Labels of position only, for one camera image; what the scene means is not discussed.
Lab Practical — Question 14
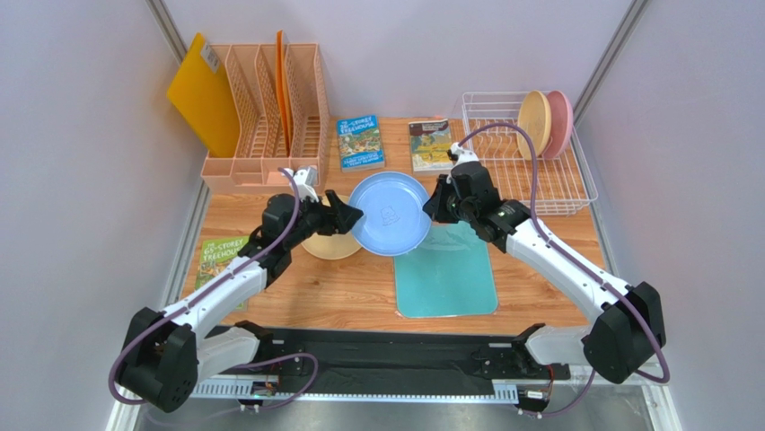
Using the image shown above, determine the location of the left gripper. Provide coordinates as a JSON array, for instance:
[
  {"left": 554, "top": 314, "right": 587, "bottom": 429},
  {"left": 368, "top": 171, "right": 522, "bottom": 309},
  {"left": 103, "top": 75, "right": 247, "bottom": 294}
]
[{"left": 285, "top": 190, "right": 364, "bottom": 251}]

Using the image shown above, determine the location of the yellow plate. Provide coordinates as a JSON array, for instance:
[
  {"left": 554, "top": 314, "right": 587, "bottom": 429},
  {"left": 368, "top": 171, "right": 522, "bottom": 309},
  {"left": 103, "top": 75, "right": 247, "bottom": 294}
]
[
  {"left": 302, "top": 197, "right": 361, "bottom": 260},
  {"left": 517, "top": 91, "right": 552, "bottom": 158}
]

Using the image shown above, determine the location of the blue plate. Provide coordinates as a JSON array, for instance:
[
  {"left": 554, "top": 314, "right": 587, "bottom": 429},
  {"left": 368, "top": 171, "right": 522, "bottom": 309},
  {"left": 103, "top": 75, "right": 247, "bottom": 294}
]
[{"left": 349, "top": 172, "right": 431, "bottom": 257}]

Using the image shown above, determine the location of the pink plate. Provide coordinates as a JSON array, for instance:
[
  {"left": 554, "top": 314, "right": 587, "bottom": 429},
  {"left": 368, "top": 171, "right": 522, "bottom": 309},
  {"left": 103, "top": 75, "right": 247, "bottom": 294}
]
[{"left": 541, "top": 90, "right": 574, "bottom": 160}]

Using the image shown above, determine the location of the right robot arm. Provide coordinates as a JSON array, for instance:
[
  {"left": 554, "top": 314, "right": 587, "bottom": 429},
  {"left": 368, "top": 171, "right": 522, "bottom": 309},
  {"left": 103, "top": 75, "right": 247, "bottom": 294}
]
[{"left": 423, "top": 161, "right": 670, "bottom": 383}]

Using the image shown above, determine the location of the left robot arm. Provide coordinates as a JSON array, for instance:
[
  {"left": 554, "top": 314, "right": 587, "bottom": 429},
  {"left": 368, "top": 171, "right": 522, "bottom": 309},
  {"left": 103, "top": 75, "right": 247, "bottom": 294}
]
[{"left": 110, "top": 190, "right": 364, "bottom": 412}]

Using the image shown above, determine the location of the yellow cover book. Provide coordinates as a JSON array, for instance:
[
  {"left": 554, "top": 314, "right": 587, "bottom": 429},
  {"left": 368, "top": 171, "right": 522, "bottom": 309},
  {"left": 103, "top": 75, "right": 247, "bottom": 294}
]
[{"left": 408, "top": 119, "right": 453, "bottom": 175}]

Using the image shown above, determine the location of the teal cutting board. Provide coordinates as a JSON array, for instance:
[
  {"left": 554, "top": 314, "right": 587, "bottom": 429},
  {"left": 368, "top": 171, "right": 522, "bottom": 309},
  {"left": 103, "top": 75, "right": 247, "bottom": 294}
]
[{"left": 394, "top": 223, "right": 498, "bottom": 319}]

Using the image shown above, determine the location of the blue treehouse book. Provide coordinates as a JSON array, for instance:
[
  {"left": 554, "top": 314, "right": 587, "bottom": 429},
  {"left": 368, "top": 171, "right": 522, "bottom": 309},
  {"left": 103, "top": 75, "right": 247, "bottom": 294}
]
[{"left": 336, "top": 115, "right": 385, "bottom": 172}]

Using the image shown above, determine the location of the green treehouse book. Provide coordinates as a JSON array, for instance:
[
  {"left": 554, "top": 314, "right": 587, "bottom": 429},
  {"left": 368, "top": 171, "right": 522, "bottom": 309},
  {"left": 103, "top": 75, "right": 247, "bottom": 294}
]
[{"left": 194, "top": 235, "right": 249, "bottom": 290}]

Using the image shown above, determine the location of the pink file organizer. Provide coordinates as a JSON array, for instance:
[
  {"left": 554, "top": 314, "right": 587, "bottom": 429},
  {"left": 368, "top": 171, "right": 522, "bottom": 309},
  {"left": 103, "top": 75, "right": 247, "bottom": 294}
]
[{"left": 201, "top": 43, "right": 332, "bottom": 194}]

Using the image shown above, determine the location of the orange folder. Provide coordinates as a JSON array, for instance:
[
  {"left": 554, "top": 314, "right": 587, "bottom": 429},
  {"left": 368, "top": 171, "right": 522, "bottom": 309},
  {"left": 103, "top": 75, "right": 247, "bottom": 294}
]
[{"left": 276, "top": 30, "right": 293, "bottom": 155}]

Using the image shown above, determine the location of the yellow cutting board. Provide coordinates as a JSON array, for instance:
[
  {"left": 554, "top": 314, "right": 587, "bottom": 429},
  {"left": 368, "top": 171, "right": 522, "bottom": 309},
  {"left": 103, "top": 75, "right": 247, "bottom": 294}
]
[{"left": 166, "top": 33, "right": 240, "bottom": 158}]

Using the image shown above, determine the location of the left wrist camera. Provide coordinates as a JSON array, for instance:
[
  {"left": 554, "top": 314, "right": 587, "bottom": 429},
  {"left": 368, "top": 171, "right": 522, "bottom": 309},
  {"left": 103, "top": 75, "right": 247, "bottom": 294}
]
[{"left": 292, "top": 166, "right": 320, "bottom": 203}]

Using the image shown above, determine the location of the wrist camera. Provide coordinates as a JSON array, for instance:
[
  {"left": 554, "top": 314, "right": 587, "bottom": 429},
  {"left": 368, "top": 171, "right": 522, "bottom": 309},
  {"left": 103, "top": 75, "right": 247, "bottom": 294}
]
[
  {"left": 447, "top": 142, "right": 479, "bottom": 167},
  {"left": 292, "top": 166, "right": 320, "bottom": 203}
]

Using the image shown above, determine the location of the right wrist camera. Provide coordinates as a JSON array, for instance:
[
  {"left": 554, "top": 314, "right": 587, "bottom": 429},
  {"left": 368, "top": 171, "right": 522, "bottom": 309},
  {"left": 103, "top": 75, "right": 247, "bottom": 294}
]
[{"left": 447, "top": 142, "right": 479, "bottom": 167}]

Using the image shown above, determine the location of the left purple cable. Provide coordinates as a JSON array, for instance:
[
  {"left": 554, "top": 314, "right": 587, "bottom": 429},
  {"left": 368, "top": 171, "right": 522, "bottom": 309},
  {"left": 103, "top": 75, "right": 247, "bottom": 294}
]
[{"left": 107, "top": 167, "right": 321, "bottom": 411}]

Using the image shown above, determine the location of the purple cable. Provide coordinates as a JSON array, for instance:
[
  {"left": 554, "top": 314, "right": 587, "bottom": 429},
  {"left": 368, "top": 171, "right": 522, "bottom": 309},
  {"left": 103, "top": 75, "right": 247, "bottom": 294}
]
[
  {"left": 457, "top": 122, "right": 672, "bottom": 418},
  {"left": 107, "top": 167, "right": 321, "bottom": 411}
]

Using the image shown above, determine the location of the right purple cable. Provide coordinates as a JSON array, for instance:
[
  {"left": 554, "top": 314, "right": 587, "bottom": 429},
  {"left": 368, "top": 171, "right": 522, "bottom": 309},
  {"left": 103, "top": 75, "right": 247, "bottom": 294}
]
[{"left": 457, "top": 122, "right": 672, "bottom": 418}]

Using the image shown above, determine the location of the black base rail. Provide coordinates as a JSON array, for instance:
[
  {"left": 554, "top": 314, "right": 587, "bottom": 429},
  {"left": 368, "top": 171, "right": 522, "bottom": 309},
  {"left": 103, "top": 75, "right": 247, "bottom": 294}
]
[{"left": 197, "top": 324, "right": 572, "bottom": 396}]

